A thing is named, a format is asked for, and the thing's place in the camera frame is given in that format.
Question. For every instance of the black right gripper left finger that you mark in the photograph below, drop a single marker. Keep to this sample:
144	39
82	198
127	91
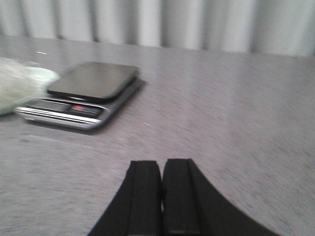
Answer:
135	210

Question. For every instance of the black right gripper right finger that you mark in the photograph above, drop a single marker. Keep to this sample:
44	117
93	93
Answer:
194	207

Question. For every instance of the white vermicelli noodle bundle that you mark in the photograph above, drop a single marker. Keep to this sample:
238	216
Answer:
18	81

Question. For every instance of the black silver kitchen scale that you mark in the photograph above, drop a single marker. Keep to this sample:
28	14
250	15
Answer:
84	97

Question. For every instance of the light green plate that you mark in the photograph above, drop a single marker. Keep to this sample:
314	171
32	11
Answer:
52	77

